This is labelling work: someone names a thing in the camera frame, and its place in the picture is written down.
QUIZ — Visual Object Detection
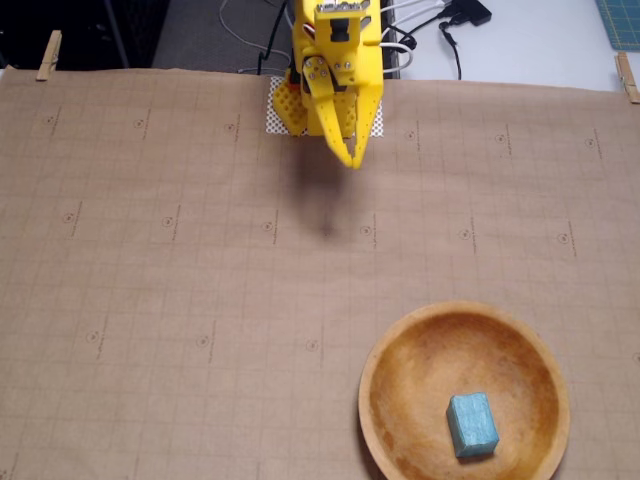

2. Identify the green cutting mat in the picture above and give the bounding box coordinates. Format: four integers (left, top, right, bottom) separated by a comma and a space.
597, 0, 640, 51

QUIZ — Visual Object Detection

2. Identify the wooden clothespin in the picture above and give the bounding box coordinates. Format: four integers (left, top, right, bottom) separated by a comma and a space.
35, 29, 64, 82
613, 50, 640, 105

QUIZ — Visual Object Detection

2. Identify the black cable with plug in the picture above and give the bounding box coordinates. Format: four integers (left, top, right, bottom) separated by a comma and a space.
437, 17, 464, 81

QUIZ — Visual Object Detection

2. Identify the black adapter box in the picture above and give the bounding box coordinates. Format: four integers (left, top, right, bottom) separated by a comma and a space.
447, 0, 494, 27

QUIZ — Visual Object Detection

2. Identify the white cable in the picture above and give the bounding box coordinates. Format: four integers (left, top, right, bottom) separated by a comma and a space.
377, 0, 454, 74

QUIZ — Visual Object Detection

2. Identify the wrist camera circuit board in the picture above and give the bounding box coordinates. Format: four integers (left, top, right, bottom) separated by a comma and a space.
313, 0, 374, 17

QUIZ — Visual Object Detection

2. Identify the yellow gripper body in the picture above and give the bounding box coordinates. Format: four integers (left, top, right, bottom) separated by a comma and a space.
305, 11, 386, 92

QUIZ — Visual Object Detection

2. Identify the round wooden bowl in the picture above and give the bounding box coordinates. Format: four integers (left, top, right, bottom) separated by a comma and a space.
357, 299, 571, 480

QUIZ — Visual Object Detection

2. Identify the grey cable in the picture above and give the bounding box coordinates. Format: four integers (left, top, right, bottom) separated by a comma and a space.
217, 0, 294, 74

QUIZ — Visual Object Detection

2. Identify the gridded gift wrap paper sheet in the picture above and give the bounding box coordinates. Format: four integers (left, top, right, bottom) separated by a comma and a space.
0, 64, 640, 480

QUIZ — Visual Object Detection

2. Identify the blue block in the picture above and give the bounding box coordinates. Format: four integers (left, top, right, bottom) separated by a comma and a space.
445, 391, 501, 460

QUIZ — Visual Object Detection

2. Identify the yellow robot base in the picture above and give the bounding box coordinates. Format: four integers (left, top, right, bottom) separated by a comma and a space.
272, 74, 362, 139

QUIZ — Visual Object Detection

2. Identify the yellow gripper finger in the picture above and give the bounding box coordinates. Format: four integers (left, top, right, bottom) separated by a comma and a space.
303, 55, 354, 167
350, 86, 386, 172

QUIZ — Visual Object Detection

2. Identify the white perforated mesh pad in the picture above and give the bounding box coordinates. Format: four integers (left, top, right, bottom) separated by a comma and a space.
265, 75, 385, 139

